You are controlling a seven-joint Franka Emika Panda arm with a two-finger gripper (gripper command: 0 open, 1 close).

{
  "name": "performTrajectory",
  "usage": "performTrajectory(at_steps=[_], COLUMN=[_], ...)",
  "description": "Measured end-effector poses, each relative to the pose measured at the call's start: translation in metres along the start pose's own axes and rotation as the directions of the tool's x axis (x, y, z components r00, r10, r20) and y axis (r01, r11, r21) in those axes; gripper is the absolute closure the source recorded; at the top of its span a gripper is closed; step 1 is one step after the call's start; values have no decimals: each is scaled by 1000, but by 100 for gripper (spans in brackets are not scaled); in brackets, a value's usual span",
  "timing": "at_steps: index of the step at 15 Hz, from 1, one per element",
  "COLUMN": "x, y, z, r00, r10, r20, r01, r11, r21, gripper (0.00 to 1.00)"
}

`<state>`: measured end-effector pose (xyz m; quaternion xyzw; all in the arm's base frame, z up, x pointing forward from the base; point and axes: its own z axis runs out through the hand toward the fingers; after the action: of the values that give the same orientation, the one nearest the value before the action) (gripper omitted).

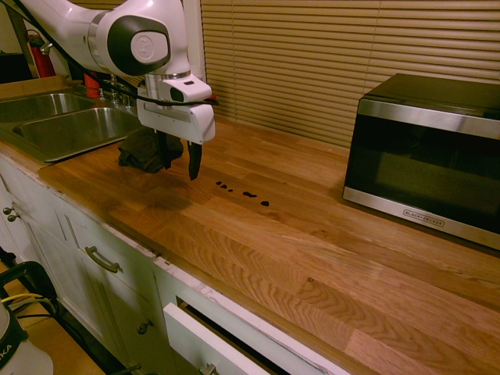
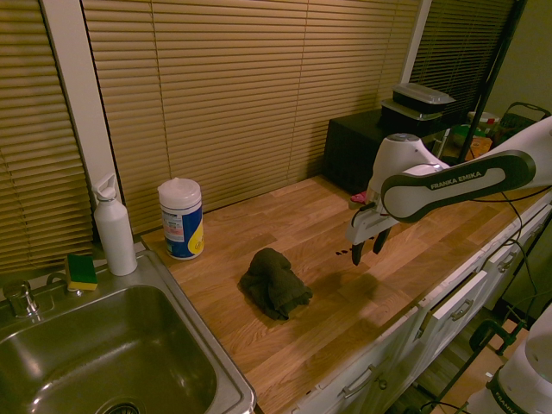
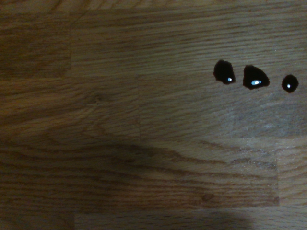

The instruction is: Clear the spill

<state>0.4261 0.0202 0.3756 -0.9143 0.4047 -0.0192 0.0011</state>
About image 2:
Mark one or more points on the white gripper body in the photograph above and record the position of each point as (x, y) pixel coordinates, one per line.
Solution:
(366, 224)

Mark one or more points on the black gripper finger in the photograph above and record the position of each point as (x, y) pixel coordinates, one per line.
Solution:
(358, 254)
(379, 241)

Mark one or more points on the dark cloth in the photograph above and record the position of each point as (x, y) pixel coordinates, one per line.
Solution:
(276, 284)

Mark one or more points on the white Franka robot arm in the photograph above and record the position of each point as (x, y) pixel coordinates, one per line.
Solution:
(453, 181)

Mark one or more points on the dark spilled crumbs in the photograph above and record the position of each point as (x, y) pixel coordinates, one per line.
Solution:
(343, 251)

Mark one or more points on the black microwave oven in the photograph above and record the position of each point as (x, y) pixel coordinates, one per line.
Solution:
(349, 155)

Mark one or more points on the open white drawer front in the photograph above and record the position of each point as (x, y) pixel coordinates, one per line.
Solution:
(459, 297)

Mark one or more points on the white kitchen cabinet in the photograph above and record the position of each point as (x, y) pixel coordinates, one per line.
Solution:
(401, 358)

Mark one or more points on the black lidded food container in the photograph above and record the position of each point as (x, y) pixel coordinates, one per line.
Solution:
(409, 116)
(420, 97)

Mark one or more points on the round metal cabinet knob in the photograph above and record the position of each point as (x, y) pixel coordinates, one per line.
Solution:
(382, 383)

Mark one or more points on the yellow box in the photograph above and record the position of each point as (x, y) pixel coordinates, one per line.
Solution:
(481, 148)

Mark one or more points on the black and green clamp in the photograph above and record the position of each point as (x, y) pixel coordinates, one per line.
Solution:
(496, 336)

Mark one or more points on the white tub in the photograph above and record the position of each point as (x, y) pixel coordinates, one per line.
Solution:
(487, 118)

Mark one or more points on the wide beige window blind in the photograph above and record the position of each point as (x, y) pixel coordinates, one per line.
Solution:
(259, 95)

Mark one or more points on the disinfecting wipes canister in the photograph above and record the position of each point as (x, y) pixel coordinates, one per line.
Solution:
(181, 224)

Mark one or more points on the dark shaded window blind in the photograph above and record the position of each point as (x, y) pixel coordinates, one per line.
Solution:
(461, 52)

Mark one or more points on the white water bottle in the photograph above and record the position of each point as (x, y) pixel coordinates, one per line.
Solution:
(115, 237)

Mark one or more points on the stainless steel sink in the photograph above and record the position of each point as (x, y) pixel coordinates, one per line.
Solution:
(108, 345)

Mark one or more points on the green and yellow sponge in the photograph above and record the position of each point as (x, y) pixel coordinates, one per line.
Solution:
(82, 274)

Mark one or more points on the chrome faucet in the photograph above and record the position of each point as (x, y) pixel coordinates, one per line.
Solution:
(21, 299)

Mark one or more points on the narrow beige window blind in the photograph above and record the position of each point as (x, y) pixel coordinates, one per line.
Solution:
(34, 151)

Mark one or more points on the wrist camera with red part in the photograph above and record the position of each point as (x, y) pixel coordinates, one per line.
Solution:
(366, 198)

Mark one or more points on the white window frame post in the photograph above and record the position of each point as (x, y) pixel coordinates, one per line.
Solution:
(82, 95)
(416, 39)

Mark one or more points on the black camera stand pole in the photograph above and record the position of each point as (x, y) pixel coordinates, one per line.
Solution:
(491, 77)

